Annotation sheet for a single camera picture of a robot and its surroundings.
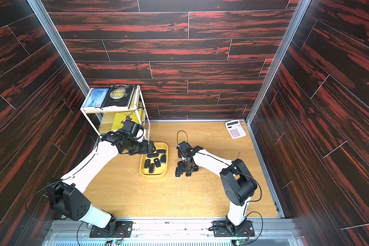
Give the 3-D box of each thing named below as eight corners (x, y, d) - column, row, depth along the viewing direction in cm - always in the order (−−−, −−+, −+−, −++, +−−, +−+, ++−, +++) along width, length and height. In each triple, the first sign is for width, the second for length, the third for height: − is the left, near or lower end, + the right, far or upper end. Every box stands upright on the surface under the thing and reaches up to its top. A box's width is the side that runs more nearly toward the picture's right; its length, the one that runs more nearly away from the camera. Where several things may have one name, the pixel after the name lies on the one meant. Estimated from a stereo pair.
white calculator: (232, 138, 112) (233, 135, 109) (225, 124, 121) (225, 121, 118) (245, 136, 113) (247, 133, 110) (237, 122, 122) (238, 119, 120)
